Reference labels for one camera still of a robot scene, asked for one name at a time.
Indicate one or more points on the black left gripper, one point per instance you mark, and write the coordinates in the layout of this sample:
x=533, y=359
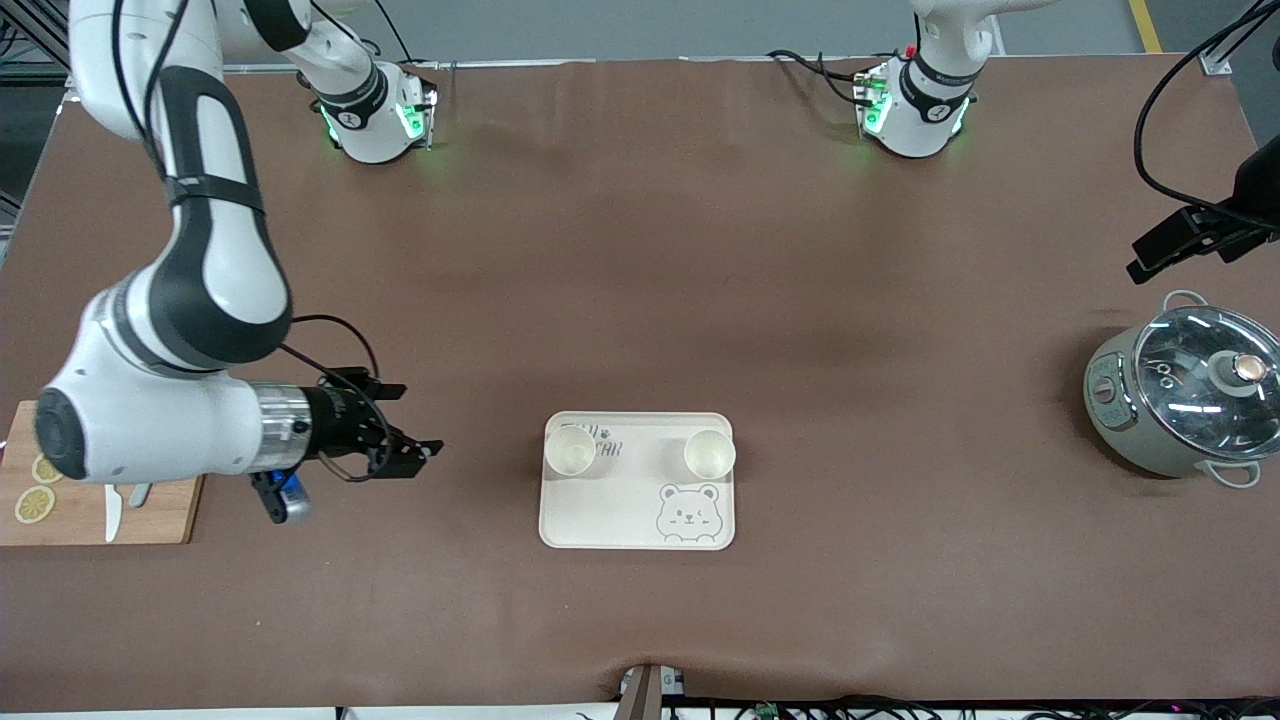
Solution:
x=1262, y=183

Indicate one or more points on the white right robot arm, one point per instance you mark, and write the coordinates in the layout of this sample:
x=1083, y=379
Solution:
x=170, y=430

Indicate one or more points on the white plastic knife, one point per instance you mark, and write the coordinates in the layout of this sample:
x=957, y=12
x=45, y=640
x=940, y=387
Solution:
x=112, y=515

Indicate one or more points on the brown mount post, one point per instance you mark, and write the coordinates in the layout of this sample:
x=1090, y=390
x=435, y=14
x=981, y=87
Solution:
x=645, y=695

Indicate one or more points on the grey-blue plastic knife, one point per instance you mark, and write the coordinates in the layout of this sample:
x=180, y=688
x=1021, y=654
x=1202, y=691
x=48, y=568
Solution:
x=140, y=494

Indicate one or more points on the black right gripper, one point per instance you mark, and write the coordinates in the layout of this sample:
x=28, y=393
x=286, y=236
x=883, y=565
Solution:
x=333, y=422

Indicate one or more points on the white plastic cup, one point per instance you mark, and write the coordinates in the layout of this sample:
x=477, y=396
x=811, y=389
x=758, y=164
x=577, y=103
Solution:
x=710, y=455
x=570, y=452

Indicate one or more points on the wooden cutting board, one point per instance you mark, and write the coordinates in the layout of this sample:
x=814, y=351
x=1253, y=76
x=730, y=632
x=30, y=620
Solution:
x=70, y=525

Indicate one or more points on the yellow lemon slice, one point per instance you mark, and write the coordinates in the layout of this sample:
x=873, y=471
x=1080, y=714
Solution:
x=35, y=505
x=45, y=470

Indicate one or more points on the grey electric cooking pot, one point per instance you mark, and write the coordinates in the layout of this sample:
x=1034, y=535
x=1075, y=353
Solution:
x=1110, y=400

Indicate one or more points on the white bear print tray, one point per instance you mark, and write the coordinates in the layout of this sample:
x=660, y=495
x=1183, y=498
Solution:
x=610, y=510

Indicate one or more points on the aluminium frame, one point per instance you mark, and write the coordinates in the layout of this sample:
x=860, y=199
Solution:
x=1217, y=62
x=30, y=40

